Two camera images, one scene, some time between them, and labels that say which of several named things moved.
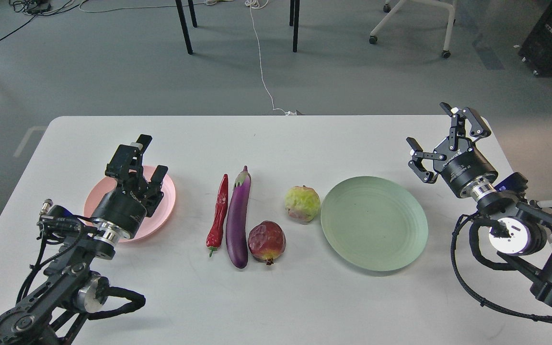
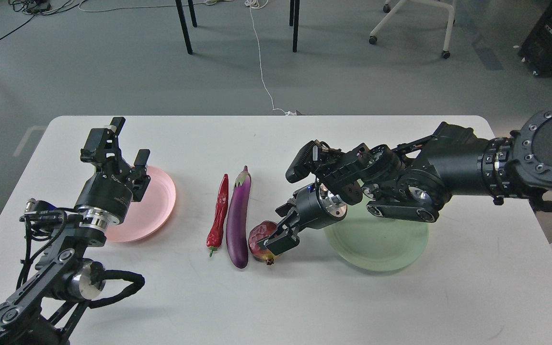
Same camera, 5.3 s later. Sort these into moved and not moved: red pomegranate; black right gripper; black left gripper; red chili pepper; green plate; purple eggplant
Moved: black right gripper; black left gripper
Not moved: green plate; red pomegranate; purple eggplant; red chili pepper
